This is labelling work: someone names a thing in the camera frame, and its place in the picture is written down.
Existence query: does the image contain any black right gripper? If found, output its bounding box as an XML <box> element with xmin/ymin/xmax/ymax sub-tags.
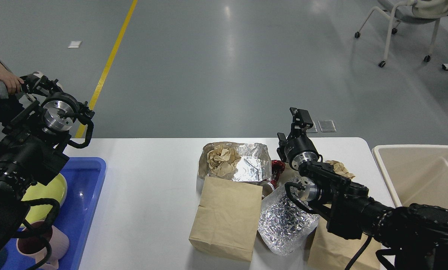
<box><xmin>277</xmin><ymin>106</ymin><xmax>320</xmax><ymax>171</ymax></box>

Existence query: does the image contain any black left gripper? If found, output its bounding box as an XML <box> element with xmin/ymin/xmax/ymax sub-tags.
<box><xmin>20</xmin><ymin>75</ymin><xmax>95</xmax><ymax>133</ymax></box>

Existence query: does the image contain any yellow plastic plate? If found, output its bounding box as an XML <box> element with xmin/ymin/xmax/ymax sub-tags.
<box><xmin>22</xmin><ymin>173</ymin><xmax>67</xmax><ymax>224</ymax></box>

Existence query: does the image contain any pink mug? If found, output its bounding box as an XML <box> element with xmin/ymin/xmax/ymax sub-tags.
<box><xmin>15</xmin><ymin>225</ymin><xmax>70</xmax><ymax>270</ymax></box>

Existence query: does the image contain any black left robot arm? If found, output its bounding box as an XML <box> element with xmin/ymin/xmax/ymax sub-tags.
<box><xmin>0</xmin><ymin>72</ymin><xmax>95</xmax><ymax>257</ymax></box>

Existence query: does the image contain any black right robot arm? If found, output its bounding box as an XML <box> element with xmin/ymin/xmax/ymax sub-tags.
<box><xmin>277</xmin><ymin>107</ymin><xmax>448</xmax><ymax>270</ymax></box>

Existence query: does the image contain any person's hand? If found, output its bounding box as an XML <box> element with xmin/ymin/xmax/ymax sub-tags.
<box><xmin>0</xmin><ymin>62</ymin><xmax>24</xmax><ymax>95</ymax></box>

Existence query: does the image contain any foil tray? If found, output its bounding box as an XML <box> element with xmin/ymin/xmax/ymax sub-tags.
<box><xmin>198</xmin><ymin>141</ymin><xmax>271</xmax><ymax>183</ymax></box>

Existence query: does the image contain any crumpled brown paper ball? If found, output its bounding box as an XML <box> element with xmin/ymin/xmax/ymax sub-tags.
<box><xmin>325</xmin><ymin>160</ymin><xmax>356</xmax><ymax>179</ymax></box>

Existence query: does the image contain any crushed red can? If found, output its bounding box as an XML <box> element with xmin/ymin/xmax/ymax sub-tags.
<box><xmin>259</xmin><ymin>160</ymin><xmax>286</xmax><ymax>199</ymax></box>

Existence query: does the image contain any crumpled brown paper in tray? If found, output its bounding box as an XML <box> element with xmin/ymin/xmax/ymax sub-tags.
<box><xmin>207</xmin><ymin>144</ymin><xmax>241</xmax><ymax>177</ymax></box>

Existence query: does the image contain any blue plastic tray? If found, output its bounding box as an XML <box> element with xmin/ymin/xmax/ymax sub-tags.
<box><xmin>0</xmin><ymin>157</ymin><xmax>107</xmax><ymax>270</ymax></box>

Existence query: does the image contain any crumpled foil container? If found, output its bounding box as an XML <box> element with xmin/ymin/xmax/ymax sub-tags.
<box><xmin>258</xmin><ymin>186</ymin><xmax>319</xmax><ymax>256</ymax></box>

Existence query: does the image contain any brown paper bag left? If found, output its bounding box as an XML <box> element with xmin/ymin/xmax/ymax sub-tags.
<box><xmin>189</xmin><ymin>176</ymin><xmax>262</xmax><ymax>263</ymax></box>

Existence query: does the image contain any brown paper bag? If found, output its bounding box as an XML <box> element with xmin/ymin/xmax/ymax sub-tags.
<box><xmin>189</xmin><ymin>176</ymin><xmax>262</xmax><ymax>263</ymax></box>
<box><xmin>306</xmin><ymin>217</ymin><xmax>381</xmax><ymax>270</ymax></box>

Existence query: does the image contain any brown paper bag right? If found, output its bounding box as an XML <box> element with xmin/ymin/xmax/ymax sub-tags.
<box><xmin>306</xmin><ymin>217</ymin><xmax>381</xmax><ymax>270</ymax></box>

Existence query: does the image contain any beige waste bin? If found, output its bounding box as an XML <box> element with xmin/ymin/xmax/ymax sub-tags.
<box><xmin>372</xmin><ymin>145</ymin><xmax>448</xmax><ymax>209</ymax></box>

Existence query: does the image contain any white office chair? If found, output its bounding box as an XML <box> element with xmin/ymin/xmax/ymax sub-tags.
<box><xmin>354</xmin><ymin>0</ymin><xmax>448</xmax><ymax>68</ymax></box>

